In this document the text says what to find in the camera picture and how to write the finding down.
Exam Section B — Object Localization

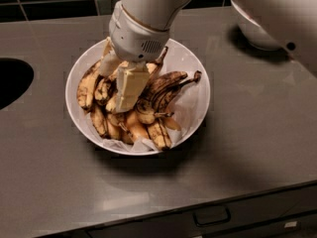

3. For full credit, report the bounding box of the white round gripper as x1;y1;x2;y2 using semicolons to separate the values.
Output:
99;1;169;113

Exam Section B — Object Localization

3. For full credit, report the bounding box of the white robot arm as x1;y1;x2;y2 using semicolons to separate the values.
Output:
100;0;317;76

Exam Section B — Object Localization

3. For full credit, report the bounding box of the leftmost spotted banana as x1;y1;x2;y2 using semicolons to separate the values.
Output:
76;60;101;111

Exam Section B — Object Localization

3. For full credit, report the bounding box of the large white banana bowl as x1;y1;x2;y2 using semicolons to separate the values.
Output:
65;39;211;156

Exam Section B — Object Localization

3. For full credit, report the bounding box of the dark spotted right banana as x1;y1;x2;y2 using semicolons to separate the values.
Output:
135;71;187;124

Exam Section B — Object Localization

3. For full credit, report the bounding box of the dark curved stem banana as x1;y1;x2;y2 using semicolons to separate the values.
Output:
153;70;202;113

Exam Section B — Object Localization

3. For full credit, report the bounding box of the small lower middle banana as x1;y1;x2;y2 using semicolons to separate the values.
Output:
106;113;125;140

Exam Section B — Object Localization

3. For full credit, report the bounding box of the small lower left banana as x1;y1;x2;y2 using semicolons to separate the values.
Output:
90;104;108;138

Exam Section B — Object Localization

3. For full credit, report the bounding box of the smooth orange-yellow lower banana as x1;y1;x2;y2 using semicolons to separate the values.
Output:
125;110;149;142

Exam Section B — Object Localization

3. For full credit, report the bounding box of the small yellow banana right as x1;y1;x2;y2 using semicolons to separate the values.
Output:
163;117;181;131

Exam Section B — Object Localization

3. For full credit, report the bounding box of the lower front spotted banana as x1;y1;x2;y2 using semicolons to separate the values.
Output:
147;119;171;151

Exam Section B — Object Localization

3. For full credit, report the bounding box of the white paper bowl liner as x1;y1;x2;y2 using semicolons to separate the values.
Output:
86;47;208;153

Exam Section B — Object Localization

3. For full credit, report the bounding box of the white bowl top right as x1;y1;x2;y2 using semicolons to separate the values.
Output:
231;1;281;51

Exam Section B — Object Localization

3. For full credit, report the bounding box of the dark round sink opening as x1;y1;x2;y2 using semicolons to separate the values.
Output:
0;58;34;109

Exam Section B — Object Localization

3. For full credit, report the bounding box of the dark drawer with handle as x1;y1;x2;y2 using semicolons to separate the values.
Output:
46;182;317;238

